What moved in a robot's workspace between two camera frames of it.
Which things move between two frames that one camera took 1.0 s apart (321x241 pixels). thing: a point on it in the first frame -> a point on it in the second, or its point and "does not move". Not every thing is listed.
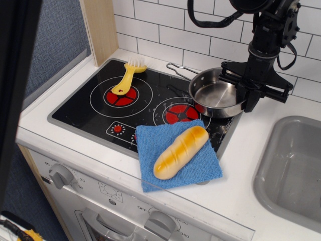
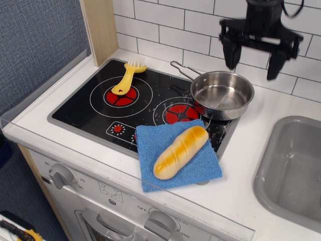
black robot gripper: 258,74 -> 262,28
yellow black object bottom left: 28,235 does not move
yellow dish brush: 135,65 does not move
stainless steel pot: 212,96 does not move
